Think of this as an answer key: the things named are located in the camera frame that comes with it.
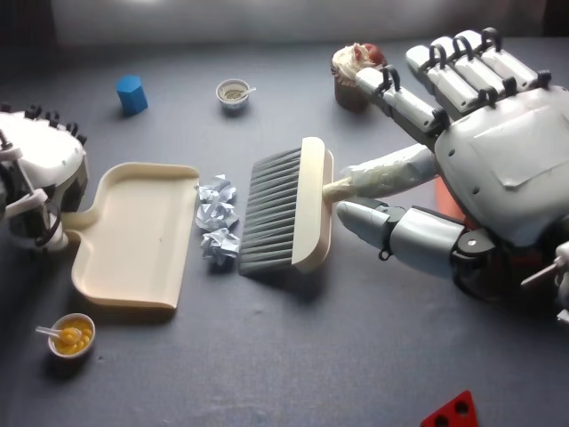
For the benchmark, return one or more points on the red triangle block with holes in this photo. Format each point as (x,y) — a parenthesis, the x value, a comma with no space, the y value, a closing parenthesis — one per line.
(462,411)

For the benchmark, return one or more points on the yellow filled toy bowl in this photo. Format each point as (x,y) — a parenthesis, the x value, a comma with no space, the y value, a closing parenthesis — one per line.
(73,338)

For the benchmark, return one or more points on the blue hexagonal prism block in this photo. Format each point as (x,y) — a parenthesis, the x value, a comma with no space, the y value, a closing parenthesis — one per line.
(132,95)

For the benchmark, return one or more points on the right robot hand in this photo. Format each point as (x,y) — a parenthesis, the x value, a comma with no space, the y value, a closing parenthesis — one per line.
(502,160)

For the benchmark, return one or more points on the crumpled white paper ball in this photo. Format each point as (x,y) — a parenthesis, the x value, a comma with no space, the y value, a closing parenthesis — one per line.
(218,189)
(220,244)
(218,215)

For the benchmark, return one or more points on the cream plastic dustpan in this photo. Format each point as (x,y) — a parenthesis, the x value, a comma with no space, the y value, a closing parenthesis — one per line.
(133,236)

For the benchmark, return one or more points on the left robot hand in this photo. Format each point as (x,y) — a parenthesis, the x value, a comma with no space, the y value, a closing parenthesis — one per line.
(58,151)

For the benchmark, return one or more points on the toy cupcake with cream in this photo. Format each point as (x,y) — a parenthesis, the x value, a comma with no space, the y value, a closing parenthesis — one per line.
(351,84)

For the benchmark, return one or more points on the grey table cloth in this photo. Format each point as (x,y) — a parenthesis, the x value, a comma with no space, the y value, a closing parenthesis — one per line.
(311,333)

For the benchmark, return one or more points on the orange cube block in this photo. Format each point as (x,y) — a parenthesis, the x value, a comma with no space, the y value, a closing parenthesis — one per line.
(444,200)

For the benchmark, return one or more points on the patterned toy bowl with spoon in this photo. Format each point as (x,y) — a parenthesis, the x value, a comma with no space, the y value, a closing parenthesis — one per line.
(232,104)

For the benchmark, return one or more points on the white fabric backdrop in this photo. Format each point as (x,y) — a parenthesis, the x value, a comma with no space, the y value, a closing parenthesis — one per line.
(266,22)

